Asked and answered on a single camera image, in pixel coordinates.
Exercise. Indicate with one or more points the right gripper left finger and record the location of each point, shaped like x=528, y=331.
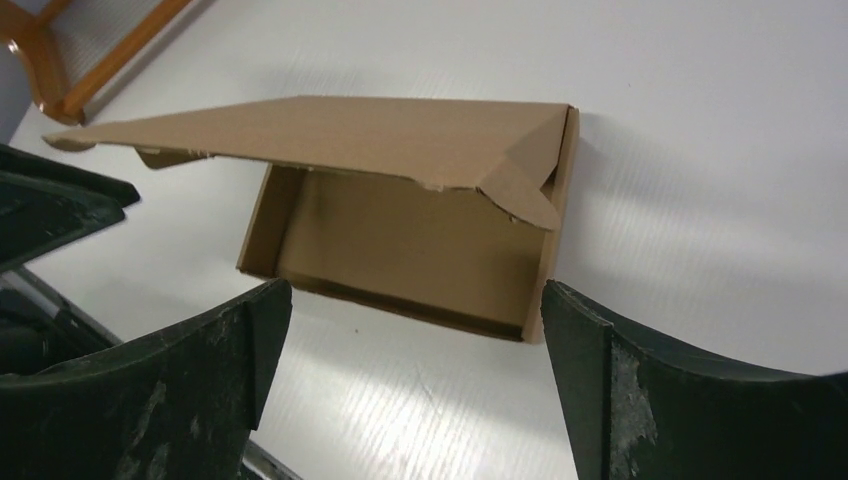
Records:
x=146, y=397

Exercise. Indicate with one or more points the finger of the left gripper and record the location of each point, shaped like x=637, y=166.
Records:
x=32, y=166
x=39, y=216

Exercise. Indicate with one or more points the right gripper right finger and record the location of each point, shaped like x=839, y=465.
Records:
x=640, y=404

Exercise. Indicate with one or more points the brown cardboard box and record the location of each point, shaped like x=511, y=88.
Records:
x=446, y=211

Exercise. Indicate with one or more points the orange wooden rack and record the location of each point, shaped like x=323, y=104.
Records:
x=78, y=55

